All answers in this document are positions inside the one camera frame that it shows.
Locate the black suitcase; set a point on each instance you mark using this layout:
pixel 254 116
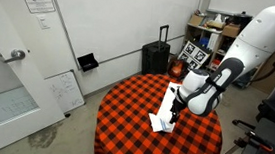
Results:
pixel 155 57

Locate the white towel with blue stripes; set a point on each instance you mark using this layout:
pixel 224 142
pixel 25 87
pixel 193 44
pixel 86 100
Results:
pixel 160 120

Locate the black orange clamp near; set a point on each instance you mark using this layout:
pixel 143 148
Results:
pixel 251 137

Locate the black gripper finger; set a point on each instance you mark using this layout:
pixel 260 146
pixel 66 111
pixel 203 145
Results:
pixel 172 117
pixel 176 118

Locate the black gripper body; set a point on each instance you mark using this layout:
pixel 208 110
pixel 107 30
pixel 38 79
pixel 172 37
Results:
pixel 179 102

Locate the white door with handle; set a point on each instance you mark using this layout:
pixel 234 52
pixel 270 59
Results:
pixel 26 104

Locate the fiducial marker board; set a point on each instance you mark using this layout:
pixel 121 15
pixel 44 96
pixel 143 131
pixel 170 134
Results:
pixel 194 54

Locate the black wall tray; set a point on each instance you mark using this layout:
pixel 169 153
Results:
pixel 87 62

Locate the small whiteboard on floor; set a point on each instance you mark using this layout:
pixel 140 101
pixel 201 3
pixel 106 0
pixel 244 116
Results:
pixel 65 90

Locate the wooden shelf unit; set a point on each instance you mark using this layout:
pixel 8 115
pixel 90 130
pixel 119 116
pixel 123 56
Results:
pixel 216 33

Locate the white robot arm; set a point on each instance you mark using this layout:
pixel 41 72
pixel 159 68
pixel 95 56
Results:
pixel 200 91

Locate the white light switch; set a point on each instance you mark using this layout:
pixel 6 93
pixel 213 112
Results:
pixel 42 21

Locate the white wall sign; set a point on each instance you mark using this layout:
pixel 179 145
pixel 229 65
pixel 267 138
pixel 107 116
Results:
pixel 38 6

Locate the red black checkered tablecloth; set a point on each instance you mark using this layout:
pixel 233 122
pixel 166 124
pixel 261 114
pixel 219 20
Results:
pixel 133 118

